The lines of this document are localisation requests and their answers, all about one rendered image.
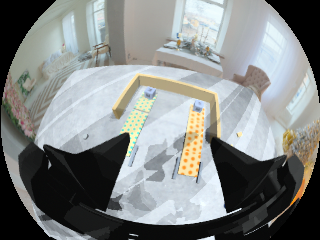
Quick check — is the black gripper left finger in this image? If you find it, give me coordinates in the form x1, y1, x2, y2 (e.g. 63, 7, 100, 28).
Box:
43, 132, 131, 212

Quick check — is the cream strip with orange dots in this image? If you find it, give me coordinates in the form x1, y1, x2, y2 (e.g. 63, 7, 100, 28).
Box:
177, 129, 203, 177

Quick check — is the pale yellow strip with cyan dots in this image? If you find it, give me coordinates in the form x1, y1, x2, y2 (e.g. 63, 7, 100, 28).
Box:
119, 113, 147, 157

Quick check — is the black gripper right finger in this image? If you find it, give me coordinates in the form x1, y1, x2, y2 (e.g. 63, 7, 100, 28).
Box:
209, 137, 288, 213

